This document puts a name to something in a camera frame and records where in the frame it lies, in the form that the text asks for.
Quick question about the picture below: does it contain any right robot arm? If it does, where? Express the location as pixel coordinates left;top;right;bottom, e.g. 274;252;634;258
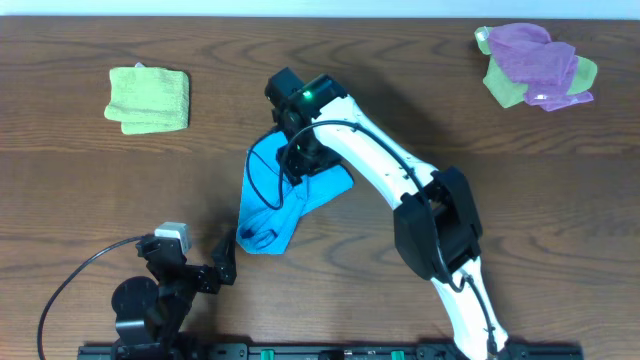
265;68;508;359

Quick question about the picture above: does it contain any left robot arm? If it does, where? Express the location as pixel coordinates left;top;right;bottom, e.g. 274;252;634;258
111;228;237;360

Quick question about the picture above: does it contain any blue microfiber cloth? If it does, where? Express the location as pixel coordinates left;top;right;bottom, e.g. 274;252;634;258
236;132;354;255

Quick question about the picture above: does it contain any purple crumpled cloth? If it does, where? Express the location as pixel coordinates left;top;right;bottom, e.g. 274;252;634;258
487;22;595;113

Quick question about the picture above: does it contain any green crumpled cloth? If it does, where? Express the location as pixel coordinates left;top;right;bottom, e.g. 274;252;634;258
473;26;599;109

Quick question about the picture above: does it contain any left black camera cable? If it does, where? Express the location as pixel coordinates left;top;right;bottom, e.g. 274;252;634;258
36;235;146;360

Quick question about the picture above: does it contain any folded green cloth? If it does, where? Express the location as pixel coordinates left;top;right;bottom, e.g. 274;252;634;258
104;63;190;135

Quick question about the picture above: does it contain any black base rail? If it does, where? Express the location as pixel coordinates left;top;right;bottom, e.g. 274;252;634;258
77;341;585;360

